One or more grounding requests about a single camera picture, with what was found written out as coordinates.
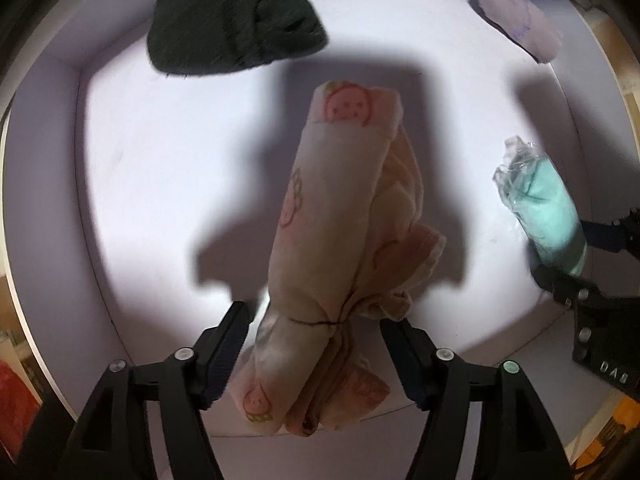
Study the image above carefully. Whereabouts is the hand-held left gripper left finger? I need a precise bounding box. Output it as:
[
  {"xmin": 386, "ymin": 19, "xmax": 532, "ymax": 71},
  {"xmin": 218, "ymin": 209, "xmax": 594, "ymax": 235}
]
[{"xmin": 65, "ymin": 300, "xmax": 251, "ymax": 480}]

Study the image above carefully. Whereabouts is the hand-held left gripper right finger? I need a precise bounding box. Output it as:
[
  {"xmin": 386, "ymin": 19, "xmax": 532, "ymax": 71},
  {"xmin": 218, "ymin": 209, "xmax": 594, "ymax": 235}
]
[{"xmin": 379, "ymin": 317, "xmax": 573, "ymax": 480}]

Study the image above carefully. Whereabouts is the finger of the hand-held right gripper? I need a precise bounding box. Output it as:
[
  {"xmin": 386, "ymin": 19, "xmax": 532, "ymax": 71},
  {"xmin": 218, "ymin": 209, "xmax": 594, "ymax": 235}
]
[
  {"xmin": 531, "ymin": 265, "xmax": 606, "ymax": 311},
  {"xmin": 580, "ymin": 212, "xmax": 640, "ymax": 257}
]

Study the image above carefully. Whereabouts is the teal towel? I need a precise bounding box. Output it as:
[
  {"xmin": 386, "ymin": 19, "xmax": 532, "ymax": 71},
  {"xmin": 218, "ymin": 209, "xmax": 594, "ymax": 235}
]
[{"xmin": 492, "ymin": 136, "xmax": 588, "ymax": 277}]

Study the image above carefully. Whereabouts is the pink printed cloth roll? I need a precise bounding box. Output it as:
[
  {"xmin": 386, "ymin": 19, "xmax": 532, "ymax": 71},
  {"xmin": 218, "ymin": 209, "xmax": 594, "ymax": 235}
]
[{"xmin": 231, "ymin": 80, "xmax": 447, "ymax": 437}]

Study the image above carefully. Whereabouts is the white drawer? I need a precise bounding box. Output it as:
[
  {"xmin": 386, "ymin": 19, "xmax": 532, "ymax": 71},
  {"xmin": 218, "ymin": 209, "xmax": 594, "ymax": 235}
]
[{"xmin": 2, "ymin": 0, "xmax": 636, "ymax": 441}]

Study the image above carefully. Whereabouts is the lilac sock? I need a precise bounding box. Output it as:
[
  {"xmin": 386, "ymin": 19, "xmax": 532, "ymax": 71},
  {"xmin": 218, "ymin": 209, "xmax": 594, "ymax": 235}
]
[{"xmin": 468, "ymin": 0, "xmax": 563, "ymax": 64}]

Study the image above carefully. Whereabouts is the dark knit cloth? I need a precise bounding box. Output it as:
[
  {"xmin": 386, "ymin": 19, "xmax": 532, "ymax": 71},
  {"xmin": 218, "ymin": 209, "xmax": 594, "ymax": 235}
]
[{"xmin": 146, "ymin": 0, "xmax": 329, "ymax": 78}]

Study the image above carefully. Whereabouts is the red cloth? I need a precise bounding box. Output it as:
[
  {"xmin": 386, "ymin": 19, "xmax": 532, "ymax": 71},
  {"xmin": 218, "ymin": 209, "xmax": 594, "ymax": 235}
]
[{"xmin": 0, "ymin": 360, "xmax": 43, "ymax": 433}]

